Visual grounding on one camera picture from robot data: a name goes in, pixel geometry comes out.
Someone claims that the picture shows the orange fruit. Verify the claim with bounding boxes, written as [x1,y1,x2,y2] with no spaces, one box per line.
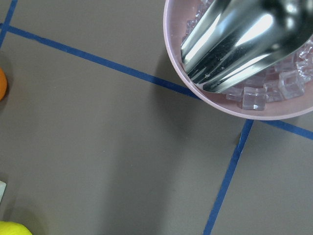
[0,68,7,100]

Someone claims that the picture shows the pink bowl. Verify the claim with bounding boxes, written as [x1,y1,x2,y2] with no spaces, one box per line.
[163,0,313,120]

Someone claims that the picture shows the metal ice scoop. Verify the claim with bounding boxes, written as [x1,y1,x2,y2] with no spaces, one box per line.
[180,0,313,93]

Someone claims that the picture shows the clear ice cubes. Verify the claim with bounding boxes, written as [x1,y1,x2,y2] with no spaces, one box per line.
[183,0,313,110]

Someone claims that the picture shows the bamboo cutting board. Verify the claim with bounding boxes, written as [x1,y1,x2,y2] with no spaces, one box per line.
[0,181,7,202]

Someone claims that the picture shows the yellow lemon near edge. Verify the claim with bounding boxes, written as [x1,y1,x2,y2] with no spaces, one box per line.
[0,221,32,235]

